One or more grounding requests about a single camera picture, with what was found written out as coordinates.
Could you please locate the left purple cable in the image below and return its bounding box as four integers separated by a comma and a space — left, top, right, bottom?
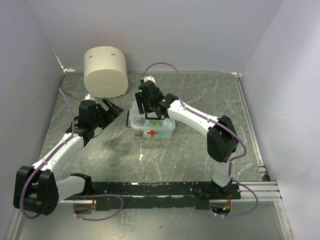
18, 87, 83, 220

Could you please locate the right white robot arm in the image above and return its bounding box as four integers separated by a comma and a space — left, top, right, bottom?
135, 80, 239, 199

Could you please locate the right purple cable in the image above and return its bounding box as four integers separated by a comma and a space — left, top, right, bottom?
140, 61, 259, 219

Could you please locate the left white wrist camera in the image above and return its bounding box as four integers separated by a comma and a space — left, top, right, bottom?
84, 92, 95, 101

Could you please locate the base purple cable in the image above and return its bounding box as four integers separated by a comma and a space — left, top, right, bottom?
72, 193, 124, 222

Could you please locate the cream cylindrical container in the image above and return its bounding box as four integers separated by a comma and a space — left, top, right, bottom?
84, 46, 129, 98

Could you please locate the clear box lid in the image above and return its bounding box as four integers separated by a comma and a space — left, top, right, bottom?
127, 100, 176, 132

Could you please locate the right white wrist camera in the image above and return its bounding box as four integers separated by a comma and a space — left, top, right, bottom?
142, 75, 156, 85

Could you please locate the black base frame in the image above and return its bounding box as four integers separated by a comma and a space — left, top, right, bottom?
92, 181, 241, 210

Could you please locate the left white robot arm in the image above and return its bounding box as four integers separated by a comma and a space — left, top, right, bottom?
13, 98, 124, 216

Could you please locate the clear plastic medicine box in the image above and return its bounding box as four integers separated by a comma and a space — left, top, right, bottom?
126, 117, 176, 139

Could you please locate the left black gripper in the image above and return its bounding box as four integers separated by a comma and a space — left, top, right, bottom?
91, 97, 124, 130

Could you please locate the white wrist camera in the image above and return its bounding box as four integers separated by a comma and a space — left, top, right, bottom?
84, 92, 95, 101
142, 75, 156, 85

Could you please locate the small green box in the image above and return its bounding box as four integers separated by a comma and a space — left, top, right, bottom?
149, 120, 162, 127

